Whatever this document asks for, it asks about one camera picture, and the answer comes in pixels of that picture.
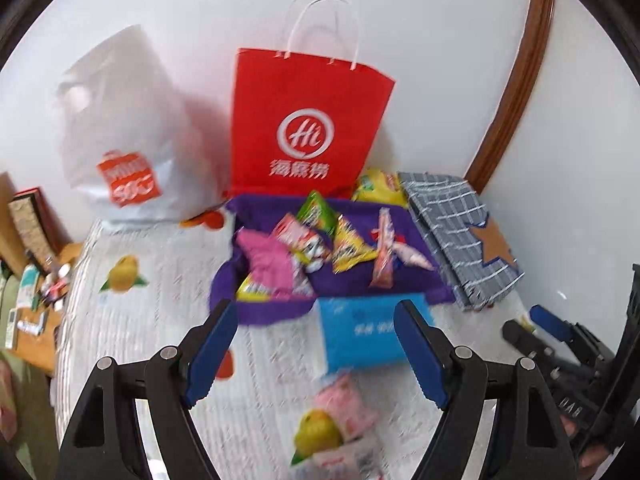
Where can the crumpled pink red snack packet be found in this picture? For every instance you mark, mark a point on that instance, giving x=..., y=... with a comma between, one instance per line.
x=295, y=232

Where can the white plastic shopping bag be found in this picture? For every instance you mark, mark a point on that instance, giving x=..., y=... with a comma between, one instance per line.
x=130, y=125

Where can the white red label snack packet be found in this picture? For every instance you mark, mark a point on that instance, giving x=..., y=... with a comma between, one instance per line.
x=350, y=460

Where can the yellow snack bag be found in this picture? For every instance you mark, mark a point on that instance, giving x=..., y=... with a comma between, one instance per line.
x=375, y=185

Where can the wooden side table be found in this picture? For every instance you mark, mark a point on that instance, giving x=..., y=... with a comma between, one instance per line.
x=45, y=347

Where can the green triangular snack packet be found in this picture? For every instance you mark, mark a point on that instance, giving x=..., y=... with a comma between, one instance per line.
x=315, y=210

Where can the teal small box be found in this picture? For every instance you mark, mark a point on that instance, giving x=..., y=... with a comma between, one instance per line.
x=29, y=285

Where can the long red stick snack packet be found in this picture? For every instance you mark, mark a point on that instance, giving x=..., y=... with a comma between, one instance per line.
x=384, y=250

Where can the white remote control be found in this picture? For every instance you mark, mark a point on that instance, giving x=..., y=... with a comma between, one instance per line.
x=13, y=330

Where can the red paper shopping bag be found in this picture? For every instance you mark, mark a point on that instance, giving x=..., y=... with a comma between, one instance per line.
x=310, y=95

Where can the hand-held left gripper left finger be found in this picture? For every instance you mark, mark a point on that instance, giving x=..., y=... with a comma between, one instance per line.
x=210, y=355

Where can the brown wooden door frame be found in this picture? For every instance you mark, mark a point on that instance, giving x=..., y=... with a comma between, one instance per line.
x=525, y=85

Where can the fruit print tablecloth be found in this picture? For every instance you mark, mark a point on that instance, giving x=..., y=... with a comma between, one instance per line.
x=150, y=320

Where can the yellow barcode snack packet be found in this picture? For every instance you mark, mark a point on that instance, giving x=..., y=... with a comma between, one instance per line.
x=250, y=290

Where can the person's right hand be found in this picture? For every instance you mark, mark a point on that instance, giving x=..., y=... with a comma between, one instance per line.
x=597, y=457

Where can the yellow triangular snack packet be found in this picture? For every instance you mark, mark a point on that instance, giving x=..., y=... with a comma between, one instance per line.
x=350, y=250

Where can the grey checked star pouch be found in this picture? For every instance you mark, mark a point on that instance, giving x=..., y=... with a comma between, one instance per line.
x=450, y=220

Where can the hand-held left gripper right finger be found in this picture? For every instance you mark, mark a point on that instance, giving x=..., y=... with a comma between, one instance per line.
x=422, y=355

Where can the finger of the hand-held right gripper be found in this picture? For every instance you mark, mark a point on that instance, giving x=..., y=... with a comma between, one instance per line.
x=550, y=321
x=522, y=337

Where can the magenta snack packet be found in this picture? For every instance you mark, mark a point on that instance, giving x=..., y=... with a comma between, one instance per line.
x=270, y=260

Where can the purple towel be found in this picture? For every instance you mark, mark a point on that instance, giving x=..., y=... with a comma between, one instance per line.
x=350, y=290

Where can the blue tissue pack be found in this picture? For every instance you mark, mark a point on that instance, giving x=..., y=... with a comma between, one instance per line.
x=360, y=335

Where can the brown patterned box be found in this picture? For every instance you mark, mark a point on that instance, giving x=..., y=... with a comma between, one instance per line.
x=32, y=225

